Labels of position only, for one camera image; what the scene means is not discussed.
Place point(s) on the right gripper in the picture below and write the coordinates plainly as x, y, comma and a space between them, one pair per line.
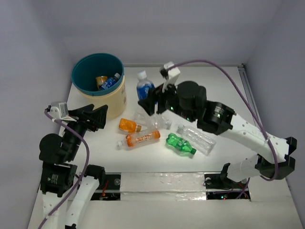
161, 95

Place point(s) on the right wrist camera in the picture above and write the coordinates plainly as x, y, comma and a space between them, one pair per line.
169, 74

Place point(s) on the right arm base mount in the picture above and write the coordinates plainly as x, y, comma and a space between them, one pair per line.
217, 189

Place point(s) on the clear crushed plastic bottle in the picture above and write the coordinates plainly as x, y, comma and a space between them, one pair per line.
161, 122

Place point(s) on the teal and cream bin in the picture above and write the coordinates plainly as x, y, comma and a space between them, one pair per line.
84, 75

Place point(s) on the aluminium rail right edge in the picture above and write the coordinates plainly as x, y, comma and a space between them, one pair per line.
248, 91

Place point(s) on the small orange juice bottle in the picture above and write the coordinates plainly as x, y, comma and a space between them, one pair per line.
129, 126

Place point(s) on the green plastic soda bottle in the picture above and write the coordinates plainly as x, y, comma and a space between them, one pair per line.
180, 144

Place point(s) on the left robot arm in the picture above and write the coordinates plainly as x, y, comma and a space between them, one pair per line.
68, 181

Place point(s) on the yellow label clear bottle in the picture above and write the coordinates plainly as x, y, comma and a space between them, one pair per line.
100, 80

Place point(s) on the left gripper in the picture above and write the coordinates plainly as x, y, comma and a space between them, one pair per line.
84, 119

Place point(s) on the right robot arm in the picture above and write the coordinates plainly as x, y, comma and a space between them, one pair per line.
188, 100

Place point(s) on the clear bottle white cap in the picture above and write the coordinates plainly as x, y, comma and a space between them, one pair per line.
197, 138

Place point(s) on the orange label tea bottle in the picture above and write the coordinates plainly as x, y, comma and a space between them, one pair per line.
134, 139

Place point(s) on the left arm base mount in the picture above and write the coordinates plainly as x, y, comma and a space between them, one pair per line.
111, 189

